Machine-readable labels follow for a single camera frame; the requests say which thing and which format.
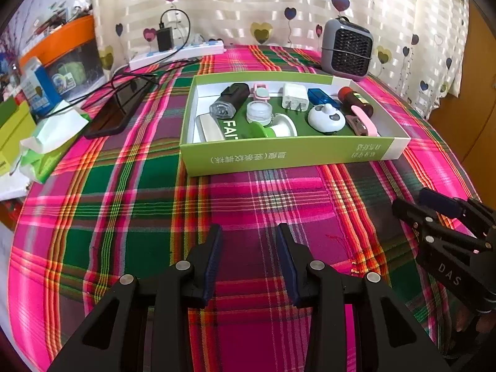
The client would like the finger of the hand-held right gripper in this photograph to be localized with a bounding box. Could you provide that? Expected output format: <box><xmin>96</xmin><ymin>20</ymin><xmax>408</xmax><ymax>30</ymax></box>
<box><xmin>391</xmin><ymin>198</ymin><xmax>487</xmax><ymax>249</ymax></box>
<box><xmin>418</xmin><ymin>188</ymin><xmax>496</xmax><ymax>241</ymax></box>

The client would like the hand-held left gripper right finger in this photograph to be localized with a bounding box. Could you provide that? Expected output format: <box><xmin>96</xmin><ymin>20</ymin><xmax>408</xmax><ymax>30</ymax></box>
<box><xmin>277</xmin><ymin>223</ymin><xmax>452</xmax><ymax>372</ymax></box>

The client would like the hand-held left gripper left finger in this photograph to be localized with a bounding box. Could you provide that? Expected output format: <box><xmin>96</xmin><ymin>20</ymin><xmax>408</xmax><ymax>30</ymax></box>
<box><xmin>46</xmin><ymin>224</ymin><xmax>223</xmax><ymax>372</ymax></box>

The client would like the green cardboard box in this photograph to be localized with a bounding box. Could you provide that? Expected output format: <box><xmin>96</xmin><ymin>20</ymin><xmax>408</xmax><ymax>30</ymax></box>
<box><xmin>179</xmin><ymin>73</ymin><xmax>411</xmax><ymax>178</ymax></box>

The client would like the white panda round gadget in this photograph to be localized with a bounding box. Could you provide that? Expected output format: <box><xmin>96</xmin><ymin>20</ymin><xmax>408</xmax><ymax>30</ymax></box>
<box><xmin>308</xmin><ymin>104</ymin><xmax>346</xmax><ymax>134</ymax></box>

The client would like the brown bottle with red cap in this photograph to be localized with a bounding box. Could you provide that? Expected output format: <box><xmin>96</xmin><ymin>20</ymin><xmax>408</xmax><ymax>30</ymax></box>
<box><xmin>337</xmin><ymin>86</ymin><xmax>374</xmax><ymax>119</ymax></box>

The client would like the green white suction holder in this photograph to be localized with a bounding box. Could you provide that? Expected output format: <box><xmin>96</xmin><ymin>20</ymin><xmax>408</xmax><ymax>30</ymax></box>
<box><xmin>250</xmin><ymin>114</ymin><xmax>298</xmax><ymax>139</ymax></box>

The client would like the blue usb tester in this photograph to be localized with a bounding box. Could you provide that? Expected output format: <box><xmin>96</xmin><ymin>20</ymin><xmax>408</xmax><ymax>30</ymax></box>
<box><xmin>308</xmin><ymin>87</ymin><xmax>342</xmax><ymax>107</ymax></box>

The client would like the translucent round jar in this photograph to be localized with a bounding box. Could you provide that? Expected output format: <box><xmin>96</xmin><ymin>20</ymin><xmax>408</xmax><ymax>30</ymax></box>
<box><xmin>245</xmin><ymin>100</ymin><xmax>272</xmax><ymax>125</ymax></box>

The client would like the white charger plug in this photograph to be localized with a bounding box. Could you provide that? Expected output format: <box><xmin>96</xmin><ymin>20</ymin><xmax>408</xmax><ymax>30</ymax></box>
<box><xmin>281</xmin><ymin>82</ymin><xmax>310</xmax><ymax>114</ymax></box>

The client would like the black pocket microscope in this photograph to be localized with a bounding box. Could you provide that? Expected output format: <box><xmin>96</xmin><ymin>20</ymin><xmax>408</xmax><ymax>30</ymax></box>
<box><xmin>209</xmin><ymin>83</ymin><xmax>250</xmax><ymax>121</ymax></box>

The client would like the person's right hand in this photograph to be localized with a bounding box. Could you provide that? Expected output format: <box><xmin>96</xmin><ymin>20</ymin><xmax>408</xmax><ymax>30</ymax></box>
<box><xmin>455</xmin><ymin>304</ymin><xmax>493</xmax><ymax>332</ymax></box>

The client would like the wooden cabinet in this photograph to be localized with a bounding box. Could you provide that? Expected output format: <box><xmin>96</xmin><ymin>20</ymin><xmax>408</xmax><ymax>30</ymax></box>
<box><xmin>426</xmin><ymin>0</ymin><xmax>496</xmax><ymax>198</ymax></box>

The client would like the grey portable heater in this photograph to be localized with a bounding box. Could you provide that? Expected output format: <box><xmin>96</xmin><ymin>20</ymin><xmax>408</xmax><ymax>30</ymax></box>
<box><xmin>321</xmin><ymin>16</ymin><xmax>374</xmax><ymax>82</ymax></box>

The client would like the black smartphone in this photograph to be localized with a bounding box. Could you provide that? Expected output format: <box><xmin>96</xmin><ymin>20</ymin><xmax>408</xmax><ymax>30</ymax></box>
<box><xmin>83</xmin><ymin>79</ymin><xmax>157</xmax><ymax>139</ymax></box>

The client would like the green tissue pack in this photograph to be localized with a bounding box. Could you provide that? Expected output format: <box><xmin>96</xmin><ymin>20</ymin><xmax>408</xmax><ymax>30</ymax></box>
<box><xmin>19</xmin><ymin>101</ymin><xmax>93</xmax><ymax>184</ymax></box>

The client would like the white power strip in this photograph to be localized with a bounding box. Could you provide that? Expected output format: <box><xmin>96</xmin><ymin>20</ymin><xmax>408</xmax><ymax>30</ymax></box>
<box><xmin>129</xmin><ymin>40</ymin><xmax>225</xmax><ymax>71</ymax></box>

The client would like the black charger adapter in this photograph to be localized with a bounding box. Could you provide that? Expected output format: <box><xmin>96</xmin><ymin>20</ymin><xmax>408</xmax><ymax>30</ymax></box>
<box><xmin>156</xmin><ymin>27</ymin><xmax>174</xmax><ymax>52</ymax></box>

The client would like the yellow green carton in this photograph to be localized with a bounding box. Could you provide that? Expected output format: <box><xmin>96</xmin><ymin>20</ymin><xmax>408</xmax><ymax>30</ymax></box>
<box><xmin>0</xmin><ymin>97</ymin><xmax>37</xmax><ymax>175</ymax></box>

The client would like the blue carton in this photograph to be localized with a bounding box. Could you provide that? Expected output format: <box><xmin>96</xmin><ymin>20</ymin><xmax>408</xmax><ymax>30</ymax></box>
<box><xmin>21</xmin><ymin>57</ymin><xmax>64</xmax><ymax>115</ymax></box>

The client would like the heart print curtain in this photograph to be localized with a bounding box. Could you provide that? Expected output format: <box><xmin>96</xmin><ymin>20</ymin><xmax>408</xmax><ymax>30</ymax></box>
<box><xmin>88</xmin><ymin>0</ymin><xmax>471</xmax><ymax>121</ymax></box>

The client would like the orange storage box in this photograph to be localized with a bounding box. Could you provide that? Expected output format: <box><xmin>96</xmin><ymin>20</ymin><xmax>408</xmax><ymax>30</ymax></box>
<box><xmin>19</xmin><ymin>15</ymin><xmax>107</xmax><ymax>97</ymax></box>

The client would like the black usb cable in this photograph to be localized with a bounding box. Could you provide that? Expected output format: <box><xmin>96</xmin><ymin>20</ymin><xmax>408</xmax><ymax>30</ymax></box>
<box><xmin>68</xmin><ymin>56</ymin><xmax>204</xmax><ymax>115</ymax></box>

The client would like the black charger cable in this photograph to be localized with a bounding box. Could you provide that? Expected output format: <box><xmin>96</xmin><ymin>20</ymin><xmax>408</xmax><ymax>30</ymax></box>
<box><xmin>160</xmin><ymin>9</ymin><xmax>191</xmax><ymax>53</ymax></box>

